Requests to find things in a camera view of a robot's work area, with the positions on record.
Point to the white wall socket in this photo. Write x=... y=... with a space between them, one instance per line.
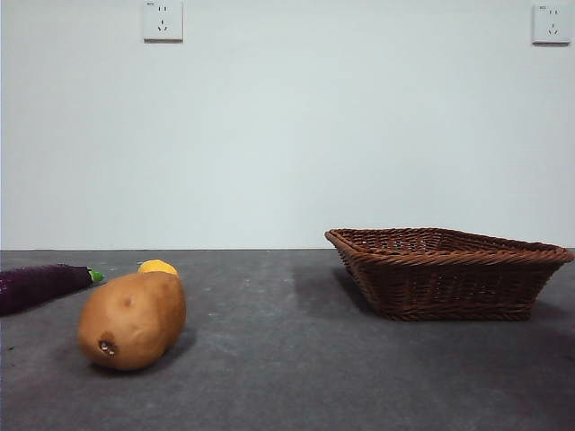
x=163 y=20
x=549 y=24

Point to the brown wicker basket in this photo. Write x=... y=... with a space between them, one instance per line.
x=449 y=283

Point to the purple eggplant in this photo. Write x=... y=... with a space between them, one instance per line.
x=40 y=285

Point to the yellow corn cob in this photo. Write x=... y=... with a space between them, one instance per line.
x=155 y=267

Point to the brown potato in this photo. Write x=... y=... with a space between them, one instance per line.
x=135 y=319

